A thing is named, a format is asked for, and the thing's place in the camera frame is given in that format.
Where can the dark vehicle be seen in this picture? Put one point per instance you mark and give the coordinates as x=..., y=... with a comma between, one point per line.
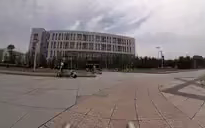
x=73, y=74

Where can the robot's own part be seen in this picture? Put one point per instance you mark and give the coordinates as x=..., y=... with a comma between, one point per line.
x=67, y=125
x=131, y=125

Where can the grey paved plaza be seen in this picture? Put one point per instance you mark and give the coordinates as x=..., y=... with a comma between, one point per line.
x=100, y=100

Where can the large curved grey building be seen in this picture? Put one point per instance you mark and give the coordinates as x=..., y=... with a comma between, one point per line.
x=86, y=45

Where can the low building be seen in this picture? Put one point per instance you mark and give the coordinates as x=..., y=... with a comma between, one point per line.
x=5, y=56

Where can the row of dark trees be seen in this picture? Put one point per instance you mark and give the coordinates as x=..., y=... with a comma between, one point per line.
x=176, y=62

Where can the raised planted strip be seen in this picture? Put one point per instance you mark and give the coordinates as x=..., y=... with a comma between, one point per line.
x=30, y=71

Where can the lamp pole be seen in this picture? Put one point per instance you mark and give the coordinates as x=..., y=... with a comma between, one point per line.
x=160, y=58

